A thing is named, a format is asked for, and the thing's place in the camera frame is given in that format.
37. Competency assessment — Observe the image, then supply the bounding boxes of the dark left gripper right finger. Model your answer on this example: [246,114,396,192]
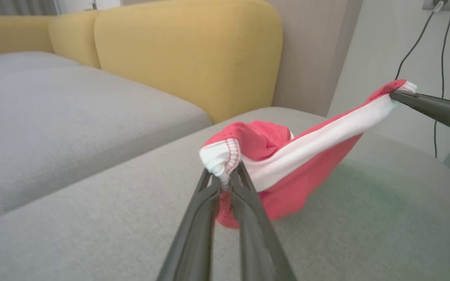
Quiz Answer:
[229,161,298,281]

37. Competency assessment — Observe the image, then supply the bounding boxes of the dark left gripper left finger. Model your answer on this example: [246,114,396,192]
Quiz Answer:
[157,169,221,281]

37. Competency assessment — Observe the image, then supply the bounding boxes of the red shorts with white stripe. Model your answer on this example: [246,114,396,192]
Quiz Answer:
[199,79,418,229]

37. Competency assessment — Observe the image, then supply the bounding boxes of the grey sofa back cushion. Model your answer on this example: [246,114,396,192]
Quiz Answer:
[0,66,213,220]

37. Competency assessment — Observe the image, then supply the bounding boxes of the wide yellow sofa back cushion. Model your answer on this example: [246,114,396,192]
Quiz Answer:
[94,0,283,124]

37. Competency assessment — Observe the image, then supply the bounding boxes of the grey curtain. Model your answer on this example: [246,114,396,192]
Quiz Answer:
[0,0,58,16]

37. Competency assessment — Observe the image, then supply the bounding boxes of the thin black wall cable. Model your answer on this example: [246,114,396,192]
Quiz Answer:
[434,0,450,159]
[395,2,442,81]

